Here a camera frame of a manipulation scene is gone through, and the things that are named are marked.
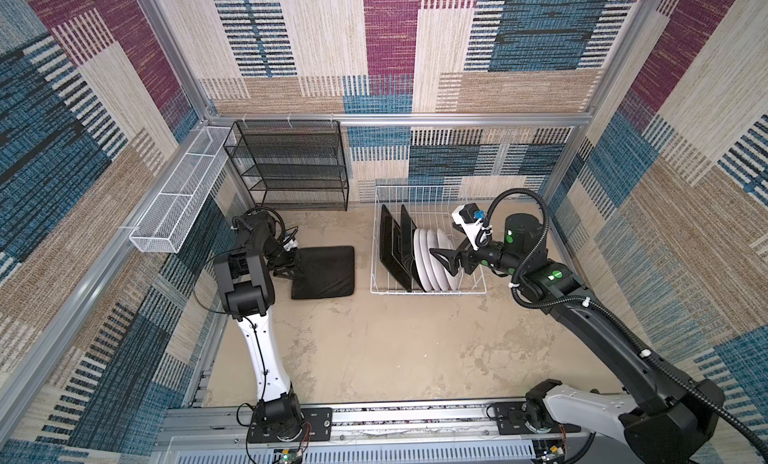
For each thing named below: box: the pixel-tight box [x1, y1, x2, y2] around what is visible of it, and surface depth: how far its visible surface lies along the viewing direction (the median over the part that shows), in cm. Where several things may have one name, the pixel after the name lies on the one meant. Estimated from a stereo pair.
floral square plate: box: [379, 204, 413, 292], surface depth 87 cm
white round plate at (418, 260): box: [413, 228, 432, 291], surface depth 87 cm
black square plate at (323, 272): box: [291, 246, 355, 299], surface depth 101 cm
